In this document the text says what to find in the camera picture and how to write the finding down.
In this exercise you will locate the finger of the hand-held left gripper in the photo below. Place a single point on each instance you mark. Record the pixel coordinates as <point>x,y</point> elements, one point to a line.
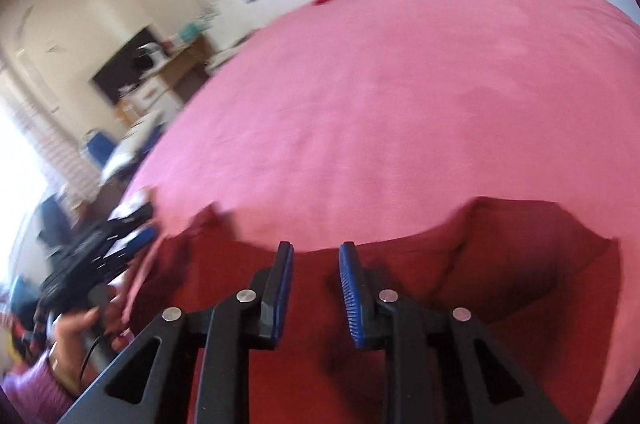
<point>131,216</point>
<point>144,240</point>

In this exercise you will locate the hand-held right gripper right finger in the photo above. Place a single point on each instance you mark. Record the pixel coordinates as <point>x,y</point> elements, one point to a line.
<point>350,299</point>

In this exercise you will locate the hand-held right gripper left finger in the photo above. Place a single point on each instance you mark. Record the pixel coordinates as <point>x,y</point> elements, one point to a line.
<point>284,289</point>

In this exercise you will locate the dark red garment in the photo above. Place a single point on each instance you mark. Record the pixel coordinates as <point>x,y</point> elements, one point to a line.
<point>525,264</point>

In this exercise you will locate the person's left forearm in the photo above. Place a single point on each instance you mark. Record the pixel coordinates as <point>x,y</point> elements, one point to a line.
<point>30,394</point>

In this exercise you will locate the person's left hand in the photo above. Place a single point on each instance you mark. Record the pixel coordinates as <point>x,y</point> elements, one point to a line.
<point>70,344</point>

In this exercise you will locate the white cloth pile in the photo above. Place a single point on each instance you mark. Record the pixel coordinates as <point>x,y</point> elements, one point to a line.
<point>132,148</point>

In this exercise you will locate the blue chair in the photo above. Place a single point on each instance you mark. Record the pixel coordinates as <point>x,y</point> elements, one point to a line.
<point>102,148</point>

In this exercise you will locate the patterned cream curtain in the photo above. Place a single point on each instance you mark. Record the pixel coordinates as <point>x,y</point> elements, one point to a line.
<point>65,153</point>

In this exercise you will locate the white drawer cabinet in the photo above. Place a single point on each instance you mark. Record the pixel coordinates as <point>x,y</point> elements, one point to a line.
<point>150,101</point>

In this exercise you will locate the black television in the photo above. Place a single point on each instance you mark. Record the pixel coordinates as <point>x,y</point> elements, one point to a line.
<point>115,76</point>

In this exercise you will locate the white desk gadget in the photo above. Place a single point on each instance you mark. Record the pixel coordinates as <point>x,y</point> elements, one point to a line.
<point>150,56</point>

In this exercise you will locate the wooden desk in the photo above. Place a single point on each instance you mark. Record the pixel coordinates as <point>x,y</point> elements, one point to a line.
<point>192,63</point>

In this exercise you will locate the teal box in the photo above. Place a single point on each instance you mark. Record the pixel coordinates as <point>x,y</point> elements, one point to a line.
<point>190,33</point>

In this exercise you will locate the pink bed sheet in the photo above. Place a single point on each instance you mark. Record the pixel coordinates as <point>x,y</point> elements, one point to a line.
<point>400,103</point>

